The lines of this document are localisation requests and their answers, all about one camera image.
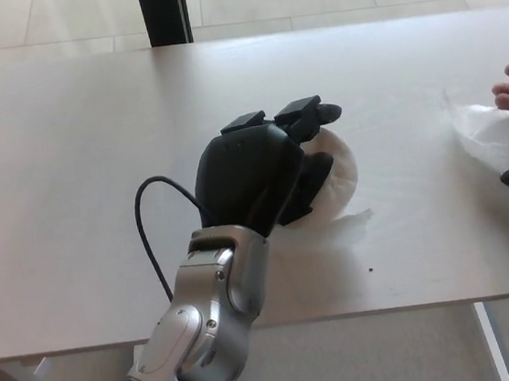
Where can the white toilet paper roll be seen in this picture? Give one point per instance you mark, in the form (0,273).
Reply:
(342,176)

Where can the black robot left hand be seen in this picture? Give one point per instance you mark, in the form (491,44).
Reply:
(243,173)

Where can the black vertical post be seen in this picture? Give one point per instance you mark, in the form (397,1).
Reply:
(165,12)

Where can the torn white toilet paper piece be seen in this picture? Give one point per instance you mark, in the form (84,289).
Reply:
(492,136)

